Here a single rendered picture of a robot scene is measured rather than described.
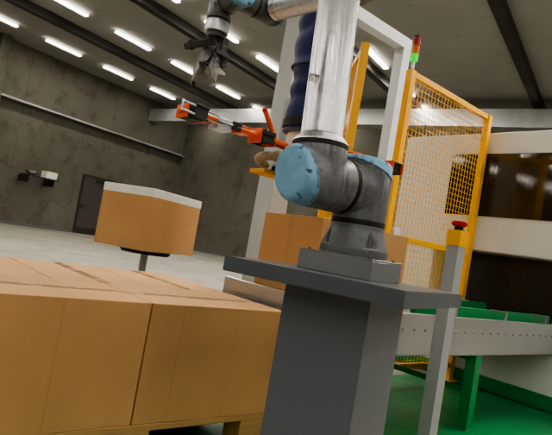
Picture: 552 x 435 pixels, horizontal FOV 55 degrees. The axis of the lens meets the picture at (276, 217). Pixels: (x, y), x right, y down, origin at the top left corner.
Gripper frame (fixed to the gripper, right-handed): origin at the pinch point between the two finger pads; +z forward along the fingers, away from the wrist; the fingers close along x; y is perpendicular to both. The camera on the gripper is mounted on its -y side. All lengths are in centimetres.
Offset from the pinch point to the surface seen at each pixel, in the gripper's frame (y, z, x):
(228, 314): 19, 82, -16
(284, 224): 62, 44, 9
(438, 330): 109, 78, -49
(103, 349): -26, 95, -14
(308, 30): 48, -40, 0
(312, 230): 61, 45, -10
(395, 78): 343, -143, 175
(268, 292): 55, 75, 3
